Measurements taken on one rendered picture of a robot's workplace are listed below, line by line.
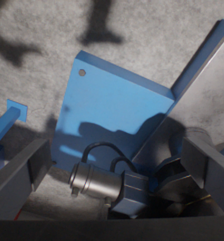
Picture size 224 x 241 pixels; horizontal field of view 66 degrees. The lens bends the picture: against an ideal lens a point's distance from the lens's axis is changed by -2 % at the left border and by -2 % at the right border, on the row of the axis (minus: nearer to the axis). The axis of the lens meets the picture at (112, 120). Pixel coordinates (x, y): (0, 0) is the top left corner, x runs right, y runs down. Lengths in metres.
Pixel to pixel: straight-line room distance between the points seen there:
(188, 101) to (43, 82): 0.77
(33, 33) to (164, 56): 0.63
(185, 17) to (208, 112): 0.43
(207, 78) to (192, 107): 0.15
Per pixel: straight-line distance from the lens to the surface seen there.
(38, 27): 0.97
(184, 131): 0.94
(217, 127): 1.01
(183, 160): 0.17
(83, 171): 0.66
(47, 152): 0.16
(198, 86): 0.84
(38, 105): 1.17
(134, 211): 0.73
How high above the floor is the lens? 0.85
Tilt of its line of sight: 51 degrees down
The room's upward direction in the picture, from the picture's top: 171 degrees counter-clockwise
